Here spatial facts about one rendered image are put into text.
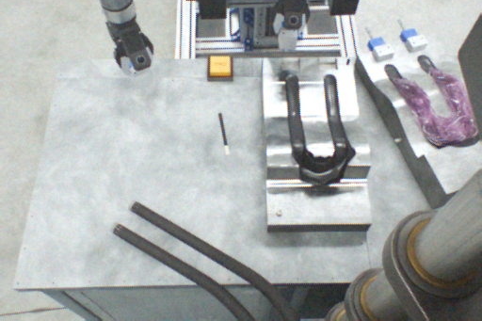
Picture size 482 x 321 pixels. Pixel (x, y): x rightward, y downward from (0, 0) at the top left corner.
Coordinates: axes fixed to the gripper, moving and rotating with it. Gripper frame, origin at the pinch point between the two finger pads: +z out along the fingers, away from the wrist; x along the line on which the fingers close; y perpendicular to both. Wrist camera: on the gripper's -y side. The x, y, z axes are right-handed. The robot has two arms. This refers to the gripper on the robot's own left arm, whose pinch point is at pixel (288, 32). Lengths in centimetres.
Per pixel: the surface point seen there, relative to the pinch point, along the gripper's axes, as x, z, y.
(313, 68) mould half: -7.7, 5.9, -8.1
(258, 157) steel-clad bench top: 7.8, 14.9, -33.0
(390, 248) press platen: -5, -58, -80
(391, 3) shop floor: -65, 95, 103
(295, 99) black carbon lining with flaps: -2.1, 6.8, -18.4
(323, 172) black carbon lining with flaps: -9.0, 7.4, -40.6
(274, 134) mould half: 3.9, 3.6, -31.6
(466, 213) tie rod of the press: -7, -73, -82
